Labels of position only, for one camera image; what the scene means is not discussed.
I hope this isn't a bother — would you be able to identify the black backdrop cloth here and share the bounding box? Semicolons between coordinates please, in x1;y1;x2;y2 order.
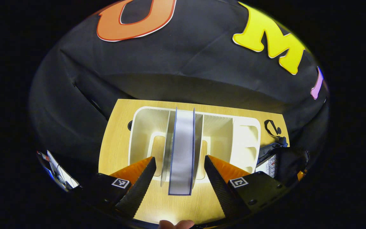
29;0;329;178

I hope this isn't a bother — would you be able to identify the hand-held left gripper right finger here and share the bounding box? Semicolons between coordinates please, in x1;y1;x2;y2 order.
204;155;290;220

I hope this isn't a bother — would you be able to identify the white book with dark cover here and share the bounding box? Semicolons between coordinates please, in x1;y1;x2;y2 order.
168;108;196;196

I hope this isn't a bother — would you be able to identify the cream plastic bookshelf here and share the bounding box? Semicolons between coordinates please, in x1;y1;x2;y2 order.
128;107;262;184

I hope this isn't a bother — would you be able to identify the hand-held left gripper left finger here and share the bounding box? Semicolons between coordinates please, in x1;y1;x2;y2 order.
74;156;157;219

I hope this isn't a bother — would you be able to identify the blue schoolbag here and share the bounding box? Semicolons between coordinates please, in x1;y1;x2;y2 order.
255;119;310;186

